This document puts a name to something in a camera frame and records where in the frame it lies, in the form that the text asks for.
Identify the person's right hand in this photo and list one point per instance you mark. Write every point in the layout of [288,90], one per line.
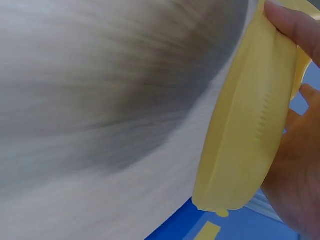
[297,175]

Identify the person's right thumb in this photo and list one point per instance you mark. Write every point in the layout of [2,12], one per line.
[295,27]

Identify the person's right fingers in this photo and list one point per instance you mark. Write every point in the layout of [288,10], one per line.
[310,96]

